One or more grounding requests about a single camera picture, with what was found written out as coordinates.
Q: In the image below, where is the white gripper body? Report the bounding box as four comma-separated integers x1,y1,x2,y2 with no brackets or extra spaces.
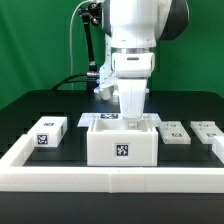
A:
112,51,155,120

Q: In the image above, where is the white cabinet body box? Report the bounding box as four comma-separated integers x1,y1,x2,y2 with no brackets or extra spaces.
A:
87,118,158,166

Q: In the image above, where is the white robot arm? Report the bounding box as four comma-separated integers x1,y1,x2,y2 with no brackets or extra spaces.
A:
99,0,189,129

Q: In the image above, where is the white cabinet top block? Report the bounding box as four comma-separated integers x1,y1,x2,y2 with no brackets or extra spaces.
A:
28,116,67,147

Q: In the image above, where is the white marker base sheet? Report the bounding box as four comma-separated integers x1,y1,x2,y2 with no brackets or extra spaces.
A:
77,112,162,128

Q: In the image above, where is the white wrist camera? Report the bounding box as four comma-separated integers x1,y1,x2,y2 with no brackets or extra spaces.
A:
99,80,116,100

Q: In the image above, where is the white cable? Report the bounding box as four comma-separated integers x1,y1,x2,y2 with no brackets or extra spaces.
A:
68,0,94,91

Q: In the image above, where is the black cable bundle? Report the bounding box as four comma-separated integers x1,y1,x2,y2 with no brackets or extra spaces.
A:
50,73,100,92

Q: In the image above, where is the white U-shaped fence frame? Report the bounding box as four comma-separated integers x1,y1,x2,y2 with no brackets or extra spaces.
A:
0,134,224,193

